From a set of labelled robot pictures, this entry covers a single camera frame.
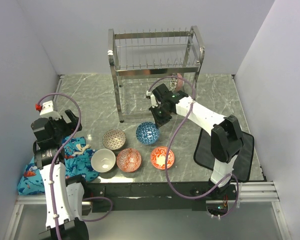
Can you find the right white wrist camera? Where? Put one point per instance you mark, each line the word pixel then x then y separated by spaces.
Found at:
pixel 152 98

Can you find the brown floral pattern bowl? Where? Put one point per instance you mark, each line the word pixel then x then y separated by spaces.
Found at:
pixel 114 139

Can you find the plain white grey bowl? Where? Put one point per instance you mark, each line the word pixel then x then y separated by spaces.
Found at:
pixel 103 160

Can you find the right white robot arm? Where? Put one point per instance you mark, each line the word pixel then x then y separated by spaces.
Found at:
pixel 226 136

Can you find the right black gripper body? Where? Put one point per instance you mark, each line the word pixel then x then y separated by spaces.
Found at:
pixel 161 115

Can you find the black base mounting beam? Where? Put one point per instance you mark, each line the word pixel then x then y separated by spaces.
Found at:
pixel 154 195

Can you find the black microfibre cloth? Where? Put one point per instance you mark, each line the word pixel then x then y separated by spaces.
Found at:
pixel 243 163

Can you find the blue shark print cloth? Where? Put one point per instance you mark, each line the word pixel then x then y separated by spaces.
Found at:
pixel 77 155

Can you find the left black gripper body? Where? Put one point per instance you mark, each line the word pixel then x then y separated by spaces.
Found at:
pixel 62 129

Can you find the red geometric pattern bowl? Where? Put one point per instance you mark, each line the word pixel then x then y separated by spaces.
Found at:
pixel 129 160

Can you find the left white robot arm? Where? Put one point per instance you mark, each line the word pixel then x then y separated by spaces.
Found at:
pixel 63 195

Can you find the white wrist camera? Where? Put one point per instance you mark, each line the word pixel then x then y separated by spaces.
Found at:
pixel 152 98
pixel 48 110

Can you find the orange floral pattern bowl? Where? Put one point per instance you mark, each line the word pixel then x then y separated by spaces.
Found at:
pixel 158 158

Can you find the black white leaf bowl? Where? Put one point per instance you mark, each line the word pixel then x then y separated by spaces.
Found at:
pixel 177 81

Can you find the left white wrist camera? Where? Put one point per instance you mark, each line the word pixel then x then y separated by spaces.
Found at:
pixel 48 110

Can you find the steel two-tier dish rack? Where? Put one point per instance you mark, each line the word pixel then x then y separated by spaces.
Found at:
pixel 137 59

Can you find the blue triangle pattern bowl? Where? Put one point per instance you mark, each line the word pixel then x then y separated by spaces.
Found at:
pixel 147 133

